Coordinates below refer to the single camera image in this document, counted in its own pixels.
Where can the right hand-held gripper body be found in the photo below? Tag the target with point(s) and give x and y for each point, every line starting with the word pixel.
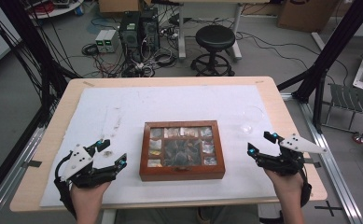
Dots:
pixel 289 163

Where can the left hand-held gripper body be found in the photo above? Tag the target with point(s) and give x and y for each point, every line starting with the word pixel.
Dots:
pixel 76 161

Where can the clear glass cup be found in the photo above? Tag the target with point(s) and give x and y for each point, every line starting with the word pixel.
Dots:
pixel 252 119

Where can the wooden box with glass lid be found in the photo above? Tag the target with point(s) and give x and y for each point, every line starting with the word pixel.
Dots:
pixel 182 175

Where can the person's right hand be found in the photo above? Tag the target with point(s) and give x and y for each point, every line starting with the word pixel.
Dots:
pixel 288 186

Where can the person's left hand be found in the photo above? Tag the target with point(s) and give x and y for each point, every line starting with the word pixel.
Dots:
pixel 87 199

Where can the brown crumb spot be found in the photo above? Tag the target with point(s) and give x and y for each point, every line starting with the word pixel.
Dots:
pixel 108 153

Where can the black tape strip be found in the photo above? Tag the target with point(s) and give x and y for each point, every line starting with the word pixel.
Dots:
pixel 32 163
pixel 313 162

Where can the white table mat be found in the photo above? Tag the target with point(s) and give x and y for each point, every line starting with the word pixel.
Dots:
pixel 170 102

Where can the green slatted bench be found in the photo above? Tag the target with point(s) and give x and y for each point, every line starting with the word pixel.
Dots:
pixel 353 100

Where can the white bench power supply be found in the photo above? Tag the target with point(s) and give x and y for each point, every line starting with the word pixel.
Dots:
pixel 111 40
pixel 100 40

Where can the black round stool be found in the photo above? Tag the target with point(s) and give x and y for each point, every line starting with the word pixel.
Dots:
pixel 216 38

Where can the black computer tower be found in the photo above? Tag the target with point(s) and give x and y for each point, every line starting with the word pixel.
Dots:
pixel 129 34
pixel 149 29

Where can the large cardboard box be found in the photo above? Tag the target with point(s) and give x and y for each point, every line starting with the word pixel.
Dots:
pixel 306 15

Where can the small cardboard box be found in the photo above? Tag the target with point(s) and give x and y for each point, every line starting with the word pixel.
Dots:
pixel 120 5

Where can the round white table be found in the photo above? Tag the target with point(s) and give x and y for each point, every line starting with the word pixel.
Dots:
pixel 58 9

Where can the aluminium floor rail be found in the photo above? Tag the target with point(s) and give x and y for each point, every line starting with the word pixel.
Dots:
pixel 5 183
pixel 331 165

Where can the black metal frame post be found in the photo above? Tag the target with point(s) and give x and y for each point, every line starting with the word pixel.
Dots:
pixel 33 40
pixel 337 40

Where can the white desk frame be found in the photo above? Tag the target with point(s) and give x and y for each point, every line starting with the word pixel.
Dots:
pixel 182 31

